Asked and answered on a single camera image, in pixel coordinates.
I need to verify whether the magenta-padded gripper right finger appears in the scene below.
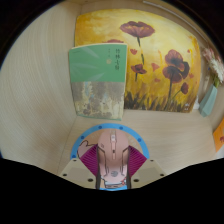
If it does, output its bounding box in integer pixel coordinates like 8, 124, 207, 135
125, 144, 167, 190

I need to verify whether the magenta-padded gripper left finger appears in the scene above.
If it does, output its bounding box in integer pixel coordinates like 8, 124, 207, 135
59, 143, 102, 190

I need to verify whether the pink computer mouse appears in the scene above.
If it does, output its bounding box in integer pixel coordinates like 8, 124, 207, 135
96, 129, 130, 184

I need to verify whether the round blue-rimmed mouse pad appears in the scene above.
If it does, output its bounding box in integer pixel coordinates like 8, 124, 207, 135
69, 123, 151, 192

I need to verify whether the green book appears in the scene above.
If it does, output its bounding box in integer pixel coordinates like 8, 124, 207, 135
68, 43, 128, 121

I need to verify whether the teal faceted vase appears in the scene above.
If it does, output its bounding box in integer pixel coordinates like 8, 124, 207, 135
198, 83, 218, 118

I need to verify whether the yellow poppy painting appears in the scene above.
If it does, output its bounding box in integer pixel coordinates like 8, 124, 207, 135
74, 8, 202, 114

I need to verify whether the pink and white flower bouquet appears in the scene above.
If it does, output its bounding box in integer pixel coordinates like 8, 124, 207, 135
201, 46, 224, 88

